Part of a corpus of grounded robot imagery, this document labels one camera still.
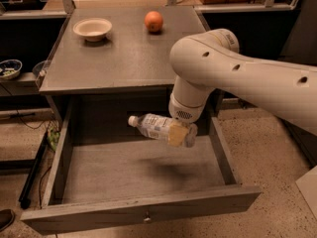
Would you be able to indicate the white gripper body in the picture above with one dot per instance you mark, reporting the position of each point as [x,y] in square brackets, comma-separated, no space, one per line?
[182,113]

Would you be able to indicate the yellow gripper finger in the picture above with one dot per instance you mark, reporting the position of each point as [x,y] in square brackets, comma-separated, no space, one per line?
[177,133]

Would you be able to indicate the clear plastic water bottle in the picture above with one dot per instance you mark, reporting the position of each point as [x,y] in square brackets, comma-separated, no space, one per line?
[157,127]

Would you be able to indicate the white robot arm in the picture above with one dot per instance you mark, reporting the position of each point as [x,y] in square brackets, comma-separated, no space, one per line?
[211,60]

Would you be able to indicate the open grey top drawer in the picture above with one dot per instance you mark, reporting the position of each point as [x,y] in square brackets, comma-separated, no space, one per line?
[106,174]

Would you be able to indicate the metal drawer knob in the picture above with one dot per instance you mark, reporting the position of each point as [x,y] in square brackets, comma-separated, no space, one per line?
[147,217]

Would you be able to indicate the grey wooden cabinet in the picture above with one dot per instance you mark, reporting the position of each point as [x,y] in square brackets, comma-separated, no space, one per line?
[128,57]

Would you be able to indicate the orange fruit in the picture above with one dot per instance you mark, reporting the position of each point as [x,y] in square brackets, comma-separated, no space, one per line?
[153,21]

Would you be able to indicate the beige paper bowl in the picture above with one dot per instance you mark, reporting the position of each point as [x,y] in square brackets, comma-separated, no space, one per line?
[92,29]

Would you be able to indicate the clear plastic cup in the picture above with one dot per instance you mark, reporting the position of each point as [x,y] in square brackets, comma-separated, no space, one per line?
[41,68]

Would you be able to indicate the black floor bar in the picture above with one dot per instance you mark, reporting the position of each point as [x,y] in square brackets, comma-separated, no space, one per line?
[35,163]

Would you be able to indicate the dark shoe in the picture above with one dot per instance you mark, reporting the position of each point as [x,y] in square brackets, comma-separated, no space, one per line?
[7,217]

